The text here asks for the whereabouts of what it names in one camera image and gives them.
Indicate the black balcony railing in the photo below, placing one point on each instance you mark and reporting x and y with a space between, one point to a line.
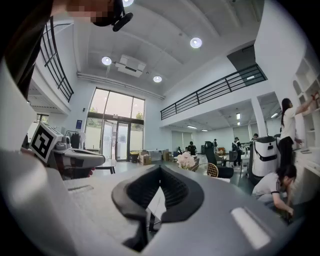
212 92
56 67

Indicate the cardboard box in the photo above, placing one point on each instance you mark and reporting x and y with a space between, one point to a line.
145 158

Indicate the pink flowers bouquet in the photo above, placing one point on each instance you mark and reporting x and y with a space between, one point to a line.
186 160

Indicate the yellow bin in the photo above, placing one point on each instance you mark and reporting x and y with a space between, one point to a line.
134 157

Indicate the black office chair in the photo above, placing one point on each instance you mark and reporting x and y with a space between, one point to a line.
217 160

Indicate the white service robot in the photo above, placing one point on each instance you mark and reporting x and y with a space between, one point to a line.
263 155

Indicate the white ceiling air conditioner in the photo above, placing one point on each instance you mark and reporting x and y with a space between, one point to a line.
130 65

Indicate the white marble table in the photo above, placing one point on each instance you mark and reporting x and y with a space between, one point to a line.
156 197

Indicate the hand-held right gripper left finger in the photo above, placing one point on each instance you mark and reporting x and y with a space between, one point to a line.
135 195

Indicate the grey table black legs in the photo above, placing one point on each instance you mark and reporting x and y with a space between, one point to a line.
107 163

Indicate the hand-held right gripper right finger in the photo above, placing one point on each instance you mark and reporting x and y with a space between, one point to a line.
180 195

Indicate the white shelf cabinet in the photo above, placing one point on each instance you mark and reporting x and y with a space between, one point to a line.
310 172

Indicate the glass entrance door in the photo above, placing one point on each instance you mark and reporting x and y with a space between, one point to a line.
115 125

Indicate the black head camera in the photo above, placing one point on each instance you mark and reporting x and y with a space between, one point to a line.
117 17

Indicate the person's black shirt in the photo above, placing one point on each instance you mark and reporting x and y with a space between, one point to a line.
25 50

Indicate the person's left hand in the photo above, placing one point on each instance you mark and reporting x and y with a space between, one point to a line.
75 173

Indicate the blue wall sign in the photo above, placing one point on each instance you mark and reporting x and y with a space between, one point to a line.
79 124

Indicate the round ceiling light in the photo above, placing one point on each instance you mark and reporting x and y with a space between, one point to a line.
157 79
127 2
106 60
195 42

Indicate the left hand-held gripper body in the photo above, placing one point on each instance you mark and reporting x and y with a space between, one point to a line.
41 142

